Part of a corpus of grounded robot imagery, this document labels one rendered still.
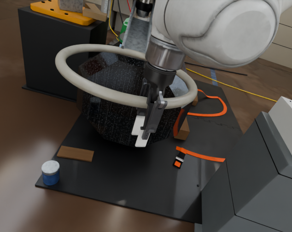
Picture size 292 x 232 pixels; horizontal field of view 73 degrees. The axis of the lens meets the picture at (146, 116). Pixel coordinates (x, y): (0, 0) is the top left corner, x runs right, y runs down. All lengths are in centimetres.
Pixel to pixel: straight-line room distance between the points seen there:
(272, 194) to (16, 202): 134
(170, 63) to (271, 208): 89
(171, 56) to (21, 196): 126
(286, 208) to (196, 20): 102
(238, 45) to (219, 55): 2
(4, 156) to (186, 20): 156
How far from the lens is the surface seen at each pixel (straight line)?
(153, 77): 45
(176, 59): 44
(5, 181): 155
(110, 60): 129
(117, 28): 482
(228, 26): 24
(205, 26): 24
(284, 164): 96
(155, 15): 43
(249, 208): 114
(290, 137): 105
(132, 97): 50
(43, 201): 143
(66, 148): 163
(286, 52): 733
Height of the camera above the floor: 124
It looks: 35 degrees down
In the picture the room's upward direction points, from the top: 18 degrees clockwise
